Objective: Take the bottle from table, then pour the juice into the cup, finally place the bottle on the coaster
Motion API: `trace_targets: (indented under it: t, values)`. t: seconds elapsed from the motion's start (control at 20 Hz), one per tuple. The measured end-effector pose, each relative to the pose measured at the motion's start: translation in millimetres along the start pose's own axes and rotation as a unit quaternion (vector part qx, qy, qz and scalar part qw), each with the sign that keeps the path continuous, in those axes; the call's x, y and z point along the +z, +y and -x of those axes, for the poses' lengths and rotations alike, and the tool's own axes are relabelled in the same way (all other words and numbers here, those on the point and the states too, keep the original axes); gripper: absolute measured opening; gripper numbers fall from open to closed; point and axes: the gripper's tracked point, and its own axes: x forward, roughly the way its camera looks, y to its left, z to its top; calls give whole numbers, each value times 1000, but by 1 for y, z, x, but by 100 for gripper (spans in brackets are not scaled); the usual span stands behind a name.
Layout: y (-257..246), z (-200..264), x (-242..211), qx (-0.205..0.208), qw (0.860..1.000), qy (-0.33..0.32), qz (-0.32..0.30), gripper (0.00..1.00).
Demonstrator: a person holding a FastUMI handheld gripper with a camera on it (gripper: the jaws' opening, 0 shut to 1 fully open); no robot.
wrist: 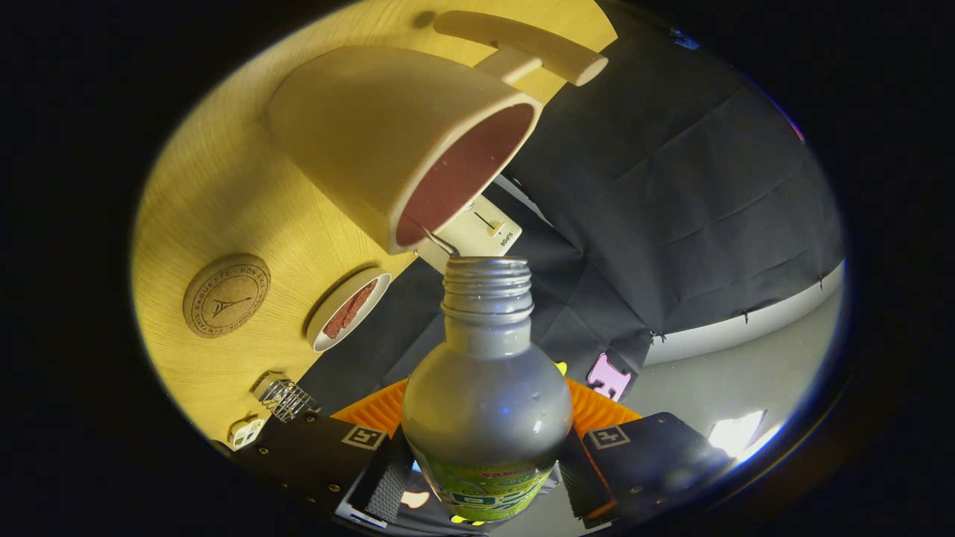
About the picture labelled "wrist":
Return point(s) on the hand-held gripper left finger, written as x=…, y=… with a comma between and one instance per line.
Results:
x=388, y=485

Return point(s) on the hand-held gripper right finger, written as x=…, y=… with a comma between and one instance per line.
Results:
x=586, y=485

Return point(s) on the silver juice bottle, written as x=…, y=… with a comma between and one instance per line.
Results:
x=485, y=403

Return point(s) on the round cork coaster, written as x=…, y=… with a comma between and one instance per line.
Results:
x=224, y=298

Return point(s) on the white divided dish with grains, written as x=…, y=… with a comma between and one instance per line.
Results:
x=246, y=432

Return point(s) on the bright ceiling light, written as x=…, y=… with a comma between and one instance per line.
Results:
x=735, y=432

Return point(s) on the small white round plate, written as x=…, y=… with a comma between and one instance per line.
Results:
x=321, y=340

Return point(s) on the reddish brown food slice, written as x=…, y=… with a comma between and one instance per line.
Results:
x=351, y=309

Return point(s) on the white toaster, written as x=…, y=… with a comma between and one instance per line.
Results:
x=477, y=231

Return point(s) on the wooden table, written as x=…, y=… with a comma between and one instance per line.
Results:
x=224, y=186

